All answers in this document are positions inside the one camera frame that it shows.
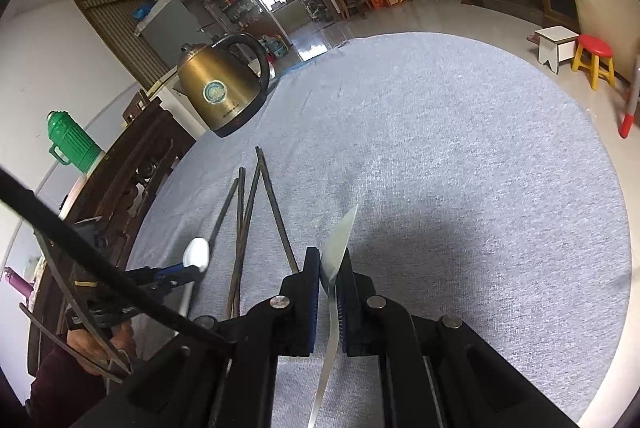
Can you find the golden electric kettle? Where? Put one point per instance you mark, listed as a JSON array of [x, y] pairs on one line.
[[220, 87]]

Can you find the white spoon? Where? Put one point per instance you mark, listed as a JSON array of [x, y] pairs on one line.
[[331, 253], [197, 253]]

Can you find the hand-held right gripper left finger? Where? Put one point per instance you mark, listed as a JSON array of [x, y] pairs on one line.
[[313, 303]]

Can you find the red and yellow stool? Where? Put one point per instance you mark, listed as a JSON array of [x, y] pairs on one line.
[[595, 52]]

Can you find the red and grey stick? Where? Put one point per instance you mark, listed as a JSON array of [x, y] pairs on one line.
[[631, 102]]

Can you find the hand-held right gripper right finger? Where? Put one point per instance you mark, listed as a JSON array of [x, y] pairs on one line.
[[341, 308]]

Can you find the grey tablecloth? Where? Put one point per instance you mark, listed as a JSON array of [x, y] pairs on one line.
[[425, 147]]

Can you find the person's left forearm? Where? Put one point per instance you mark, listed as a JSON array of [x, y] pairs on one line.
[[65, 388]]

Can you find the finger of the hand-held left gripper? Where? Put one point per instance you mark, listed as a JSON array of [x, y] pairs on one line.
[[167, 269], [175, 281]]

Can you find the purple bottle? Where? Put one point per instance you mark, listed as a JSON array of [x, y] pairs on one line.
[[16, 283]]

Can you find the small white stool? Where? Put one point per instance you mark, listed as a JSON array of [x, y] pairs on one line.
[[556, 41]]

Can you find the brown wooden door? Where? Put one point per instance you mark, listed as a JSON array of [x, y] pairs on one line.
[[120, 32]]

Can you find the wooden chair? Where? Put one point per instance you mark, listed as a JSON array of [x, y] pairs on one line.
[[136, 107]]

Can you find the green thermos jug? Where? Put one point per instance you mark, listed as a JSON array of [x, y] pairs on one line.
[[74, 142]]

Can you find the grey refrigerator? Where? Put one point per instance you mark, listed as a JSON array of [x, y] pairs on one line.
[[172, 22]]

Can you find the carved dark wooden sideboard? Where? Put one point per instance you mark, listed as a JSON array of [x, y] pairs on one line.
[[135, 167]]

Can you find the person's left hand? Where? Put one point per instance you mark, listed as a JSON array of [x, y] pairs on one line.
[[85, 344]]

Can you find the cream sofa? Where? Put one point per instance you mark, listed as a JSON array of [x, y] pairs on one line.
[[600, 7]]

